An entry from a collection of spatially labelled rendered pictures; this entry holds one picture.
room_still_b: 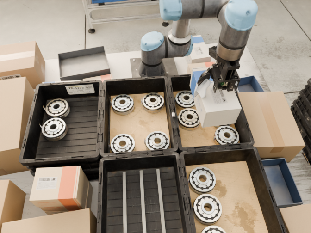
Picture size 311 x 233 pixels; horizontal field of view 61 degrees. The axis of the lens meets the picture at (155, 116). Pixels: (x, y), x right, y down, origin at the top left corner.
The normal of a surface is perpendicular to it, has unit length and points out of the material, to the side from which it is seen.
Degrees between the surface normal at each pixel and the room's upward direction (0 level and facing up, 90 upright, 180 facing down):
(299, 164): 0
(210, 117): 90
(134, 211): 0
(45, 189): 0
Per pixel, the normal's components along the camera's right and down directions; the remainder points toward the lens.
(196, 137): 0.00, -0.58
